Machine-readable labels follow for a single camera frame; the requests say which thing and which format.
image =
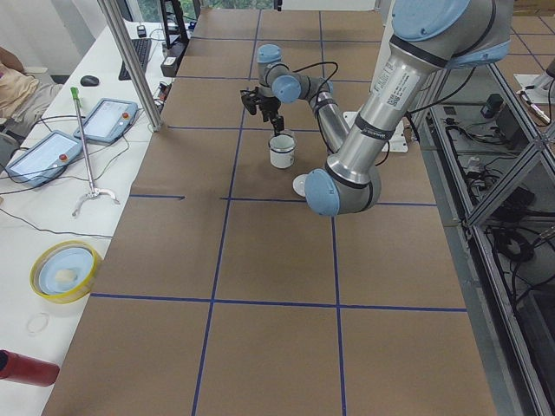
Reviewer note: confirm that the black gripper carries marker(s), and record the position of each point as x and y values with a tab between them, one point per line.
270	105

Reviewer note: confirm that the white round mug lid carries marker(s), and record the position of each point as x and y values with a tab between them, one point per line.
298	185

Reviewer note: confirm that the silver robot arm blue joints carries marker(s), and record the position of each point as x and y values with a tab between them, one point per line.
428	36

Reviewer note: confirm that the white enamel mug blue rim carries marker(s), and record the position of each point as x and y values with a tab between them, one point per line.
282	151

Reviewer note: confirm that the teach pendant tablet far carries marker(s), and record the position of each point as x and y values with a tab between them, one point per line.
109	120

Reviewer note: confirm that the teach pendant tablet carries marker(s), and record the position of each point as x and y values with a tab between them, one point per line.
109	120
45	160

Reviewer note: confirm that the black computer mouse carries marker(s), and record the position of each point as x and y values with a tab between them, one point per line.
89	81

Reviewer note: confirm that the reacher grabber stick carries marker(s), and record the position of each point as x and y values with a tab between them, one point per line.
94	192

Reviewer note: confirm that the teach pendant tablet near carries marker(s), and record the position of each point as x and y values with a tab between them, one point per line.
45	160

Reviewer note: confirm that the red cylinder bottle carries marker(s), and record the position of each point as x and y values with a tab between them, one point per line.
27	370

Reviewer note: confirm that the aluminium frame post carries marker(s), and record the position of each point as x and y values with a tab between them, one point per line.
123	42

